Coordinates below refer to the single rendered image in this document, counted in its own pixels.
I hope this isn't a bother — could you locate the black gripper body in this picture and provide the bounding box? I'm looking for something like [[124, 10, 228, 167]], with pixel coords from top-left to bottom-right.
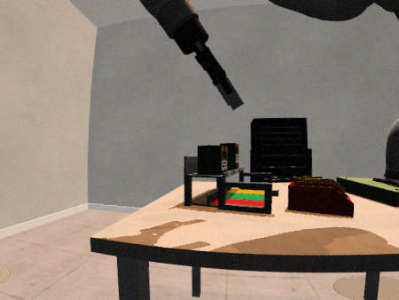
[[173, 18, 208, 55]]

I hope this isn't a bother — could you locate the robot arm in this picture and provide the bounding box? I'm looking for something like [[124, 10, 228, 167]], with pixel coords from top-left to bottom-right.
[[139, 0, 399, 187]]

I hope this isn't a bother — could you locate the yellow bin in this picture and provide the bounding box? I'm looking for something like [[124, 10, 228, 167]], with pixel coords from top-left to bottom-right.
[[293, 177, 345, 193]]

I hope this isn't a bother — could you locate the red bin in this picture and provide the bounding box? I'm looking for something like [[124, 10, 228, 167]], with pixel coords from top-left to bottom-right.
[[288, 181, 354, 217]]

